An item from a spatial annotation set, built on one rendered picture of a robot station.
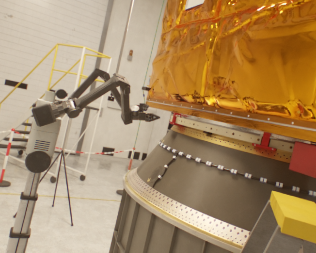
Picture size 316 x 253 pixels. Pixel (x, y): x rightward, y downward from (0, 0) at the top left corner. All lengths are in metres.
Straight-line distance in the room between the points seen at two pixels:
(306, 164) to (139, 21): 8.96
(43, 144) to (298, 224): 1.80
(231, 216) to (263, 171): 0.31
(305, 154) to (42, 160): 1.65
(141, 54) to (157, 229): 8.46
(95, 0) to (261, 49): 8.17
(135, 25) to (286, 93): 8.72
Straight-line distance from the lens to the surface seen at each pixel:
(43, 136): 2.41
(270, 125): 1.80
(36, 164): 2.45
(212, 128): 2.08
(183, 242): 1.95
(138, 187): 2.28
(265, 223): 1.40
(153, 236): 2.10
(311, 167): 1.65
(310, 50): 1.70
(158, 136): 9.78
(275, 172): 1.95
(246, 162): 1.97
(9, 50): 9.30
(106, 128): 9.92
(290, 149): 1.96
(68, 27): 9.55
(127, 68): 10.02
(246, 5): 2.23
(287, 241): 1.06
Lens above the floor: 1.72
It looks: 2 degrees down
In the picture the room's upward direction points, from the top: 13 degrees clockwise
